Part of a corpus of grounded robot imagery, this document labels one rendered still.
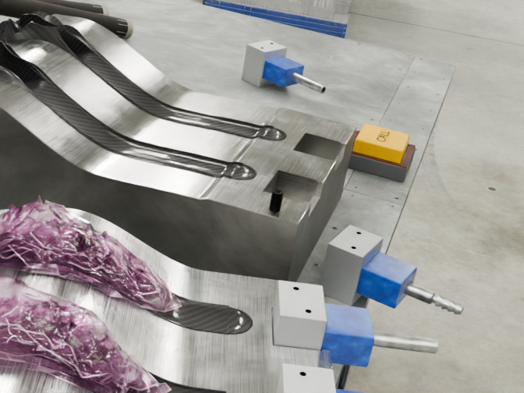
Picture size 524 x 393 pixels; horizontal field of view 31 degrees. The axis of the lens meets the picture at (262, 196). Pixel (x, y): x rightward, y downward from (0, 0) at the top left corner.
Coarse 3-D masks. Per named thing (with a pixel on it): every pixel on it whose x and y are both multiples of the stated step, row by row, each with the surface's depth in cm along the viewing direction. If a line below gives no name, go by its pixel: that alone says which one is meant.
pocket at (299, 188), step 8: (280, 176) 92; (288, 176) 91; (296, 176) 91; (272, 184) 90; (280, 184) 92; (288, 184) 92; (296, 184) 91; (304, 184) 91; (312, 184) 91; (320, 184) 90; (288, 192) 92; (296, 192) 92; (304, 192) 91; (312, 192) 91; (320, 192) 91; (304, 200) 92; (312, 200) 90; (312, 208) 88
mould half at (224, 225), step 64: (64, 64) 98; (128, 64) 106; (0, 128) 87; (64, 128) 90; (128, 128) 96; (192, 128) 98; (320, 128) 103; (0, 192) 90; (64, 192) 88; (128, 192) 86; (192, 192) 85; (256, 192) 86; (192, 256) 87; (256, 256) 85
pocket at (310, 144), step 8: (304, 136) 101; (312, 136) 101; (320, 136) 100; (304, 144) 101; (312, 144) 101; (320, 144) 101; (328, 144) 101; (336, 144) 100; (344, 144) 100; (304, 152) 102; (312, 152) 101; (320, 152) 101; (328, 152) 101; (336, 152) 101; (344, 152) 100; (336, 160) 99; (336, 168) 97
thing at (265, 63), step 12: (252, 48) 136; (264, 48) 136; (276, 48) 137; (252, 60) 137; (264, 60) 136; (276, 60) 136; (288, 60) 137; (252, 72) 137; (264, 72) 136; (276, 72) 135; (288, 72) 134; (300, 72) 136; (264, 84) 138; (288, 84) 135; (312, 84) 133
